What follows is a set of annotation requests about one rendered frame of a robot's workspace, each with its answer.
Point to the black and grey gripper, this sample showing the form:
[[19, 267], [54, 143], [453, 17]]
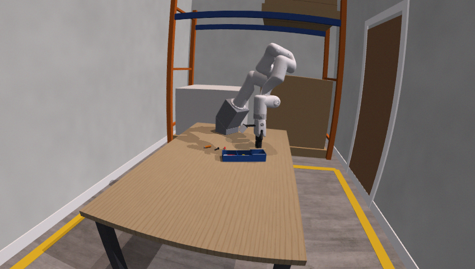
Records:
[[259, 131]]

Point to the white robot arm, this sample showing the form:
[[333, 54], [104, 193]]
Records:
[[275, 75]]

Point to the blue rack of bins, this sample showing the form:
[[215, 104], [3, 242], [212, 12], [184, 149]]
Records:
[[252, 155]]

